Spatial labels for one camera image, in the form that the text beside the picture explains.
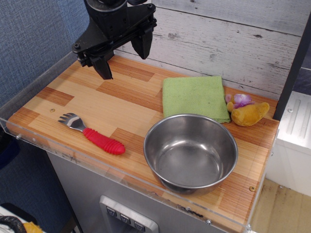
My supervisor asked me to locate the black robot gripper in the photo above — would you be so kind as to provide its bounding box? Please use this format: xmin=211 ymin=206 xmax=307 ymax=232
xmin=72 ymin=0 xmax=156 ymax=80

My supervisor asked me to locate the green towel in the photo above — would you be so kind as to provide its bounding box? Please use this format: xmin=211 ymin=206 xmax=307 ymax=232
xmin=162 ymin=76 xmax=231 ymax=123

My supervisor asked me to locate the stainless steel bowl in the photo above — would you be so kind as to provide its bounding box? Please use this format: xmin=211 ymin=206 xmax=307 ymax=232
xmin=143 ymin=114 xmax=238 ymax=195

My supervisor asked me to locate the yellow plush toy with flower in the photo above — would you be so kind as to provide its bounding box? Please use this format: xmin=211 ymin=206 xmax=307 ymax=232
xmin=225 ymin=94 xmax=270 ymax=127

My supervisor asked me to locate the grey cabinet with button panel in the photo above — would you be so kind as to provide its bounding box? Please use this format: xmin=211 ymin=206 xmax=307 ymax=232
xmin=46 ymin=151 xmax=219 ymax=233

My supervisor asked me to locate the clear acrylic table guard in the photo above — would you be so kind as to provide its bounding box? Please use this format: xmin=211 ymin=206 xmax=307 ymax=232
xmin=0 ymin=55 xmax=279 ymax=233

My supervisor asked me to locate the yellow object at bottom left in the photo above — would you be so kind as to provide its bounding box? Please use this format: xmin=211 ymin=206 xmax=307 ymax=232
xmin=23 ymin=222 xmax=43 ymax=233

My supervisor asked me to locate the white ribbed box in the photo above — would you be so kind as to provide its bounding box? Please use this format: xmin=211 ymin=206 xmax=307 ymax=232
xmin=266 ymin=91 xmax=311 ymax=196

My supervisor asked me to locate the red handled metal spork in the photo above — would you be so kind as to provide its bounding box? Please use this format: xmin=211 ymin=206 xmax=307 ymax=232
xmin=58 ymin=113 xmax=125 ymax=155

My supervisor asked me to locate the dark right vertical post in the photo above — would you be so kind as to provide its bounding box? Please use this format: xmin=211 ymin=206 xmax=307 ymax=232
xmin=273 ymin=14 xmax=311 ymax=121

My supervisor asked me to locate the black braided cable bottom left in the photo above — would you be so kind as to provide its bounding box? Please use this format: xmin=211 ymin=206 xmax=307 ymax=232
xmin=0 ymin=215 xmax=26 ymax=233

